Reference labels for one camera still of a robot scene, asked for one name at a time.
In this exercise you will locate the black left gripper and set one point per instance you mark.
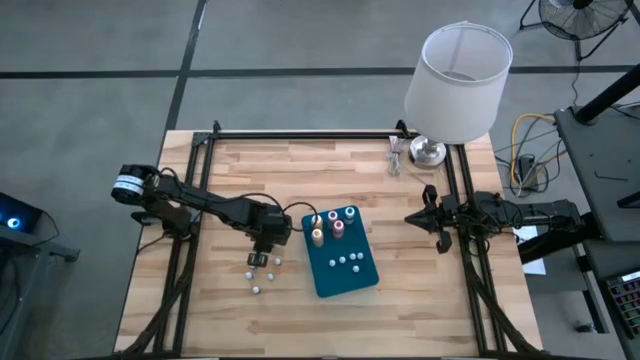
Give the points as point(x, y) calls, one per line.
point(272, 230)

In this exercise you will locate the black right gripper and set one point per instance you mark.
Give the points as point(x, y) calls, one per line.
point(461, 214)

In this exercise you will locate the large yellow food coloring bottle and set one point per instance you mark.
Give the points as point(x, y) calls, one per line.
point(316, 220)
point(317, 237)

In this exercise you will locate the blue plastic bin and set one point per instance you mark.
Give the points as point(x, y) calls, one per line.
point(345, 280)

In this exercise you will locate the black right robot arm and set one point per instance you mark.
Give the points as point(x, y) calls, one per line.
point(540, 215)

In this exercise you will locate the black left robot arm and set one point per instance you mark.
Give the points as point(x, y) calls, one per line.
point(200, 200)

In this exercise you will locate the black power adapter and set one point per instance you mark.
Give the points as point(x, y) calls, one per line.
point(526, 163)

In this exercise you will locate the white paper sheet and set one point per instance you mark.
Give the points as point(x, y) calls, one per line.
point(536, 267)

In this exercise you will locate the white shade silver table lamp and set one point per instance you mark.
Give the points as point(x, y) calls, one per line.
point(457, 100)

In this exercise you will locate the dark grey side table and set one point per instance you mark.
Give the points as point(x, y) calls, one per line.
point(600, 150)

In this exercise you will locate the black allen key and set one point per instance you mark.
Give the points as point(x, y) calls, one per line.
point(611, 176)

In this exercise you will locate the grey metal stand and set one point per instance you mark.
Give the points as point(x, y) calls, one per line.
point(50, 247)

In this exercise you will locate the black keyboard coloured keys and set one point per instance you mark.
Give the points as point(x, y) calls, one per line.
point(627, 300)

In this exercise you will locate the black pole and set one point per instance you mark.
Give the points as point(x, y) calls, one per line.
point(607, 95)

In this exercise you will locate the blue lit computer case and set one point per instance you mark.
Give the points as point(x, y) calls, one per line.
point(15, 220)

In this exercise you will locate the black floor fan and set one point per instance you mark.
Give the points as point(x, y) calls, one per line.
point(582, 20)

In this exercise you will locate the black aluminium table frame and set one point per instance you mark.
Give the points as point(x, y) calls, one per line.
point(330, 135)

